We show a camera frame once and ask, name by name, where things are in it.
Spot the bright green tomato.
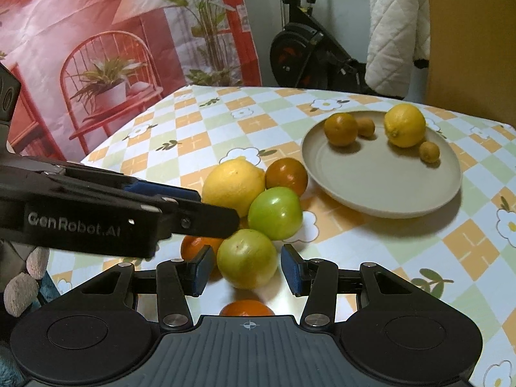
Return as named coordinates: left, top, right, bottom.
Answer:
left=247, top=186, right=304, bottom=241

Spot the wooden board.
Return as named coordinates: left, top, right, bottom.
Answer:
left=423, top=0, right=516, bottom=125

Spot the beige round plate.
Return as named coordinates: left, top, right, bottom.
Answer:
left=300, top=110, right=462, bottom=219

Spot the checked floral tablecloth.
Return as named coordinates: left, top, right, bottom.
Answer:
left=48, top=84, right=516, bottom=387

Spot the mottled dark orange tangerine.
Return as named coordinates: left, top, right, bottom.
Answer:
left=265, top=158, right=309, bottom=198
left=323, top=112, right=359, bottom=147

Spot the black exercise bike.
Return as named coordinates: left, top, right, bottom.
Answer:
left=262, top=0, right=404, bottom=97

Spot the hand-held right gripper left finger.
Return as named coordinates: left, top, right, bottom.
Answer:
left=81, top=246, right=215, bottom=329

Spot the yellow lemon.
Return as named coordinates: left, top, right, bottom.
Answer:
left=202, top=157, right=267, bottom=218
left=384, top=104, right=427, bottom=148

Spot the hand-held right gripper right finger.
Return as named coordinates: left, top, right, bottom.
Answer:
left=281, top=244, right=422, bottom=328

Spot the white quilted blanket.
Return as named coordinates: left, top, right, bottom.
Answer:
left=363, top=0, right=431, bottom=99

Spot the red printed backdrop cloth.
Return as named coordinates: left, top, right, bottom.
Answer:
left=0, top=0, right=263, bottom=166

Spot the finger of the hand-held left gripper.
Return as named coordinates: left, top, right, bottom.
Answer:
left=40, top=165, right=201, bottom=203
left=173, top=199, right=241, bottom=238

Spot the small bright orange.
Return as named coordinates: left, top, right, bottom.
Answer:
left=180, top=234, right=224, bottom=273
left=219, top=299, right=275, bottom=317

